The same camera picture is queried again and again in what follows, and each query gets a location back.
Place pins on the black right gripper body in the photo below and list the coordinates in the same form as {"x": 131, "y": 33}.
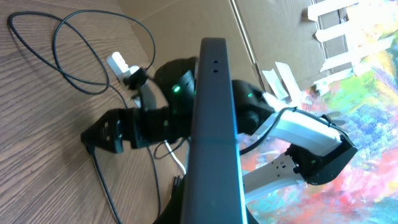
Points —
{"x": 145, "y": 128}

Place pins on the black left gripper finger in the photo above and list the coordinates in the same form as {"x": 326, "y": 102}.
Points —
{"x": 172, "y": 212}

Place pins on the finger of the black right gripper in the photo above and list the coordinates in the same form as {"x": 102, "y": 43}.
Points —
{"x": 106, "y": 133}

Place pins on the Galaxy smartphone with blue screen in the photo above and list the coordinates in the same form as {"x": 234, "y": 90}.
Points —
{"x": 214, "y": 185}

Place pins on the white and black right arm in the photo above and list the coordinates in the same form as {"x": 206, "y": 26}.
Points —
{"x": 319, "y": 150}

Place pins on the white charger adapter plug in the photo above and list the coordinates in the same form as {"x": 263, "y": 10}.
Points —
{"x": 130, "y": 71}

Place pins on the white power strip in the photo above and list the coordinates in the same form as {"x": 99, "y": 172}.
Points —
{"x": 118, "y": 65}

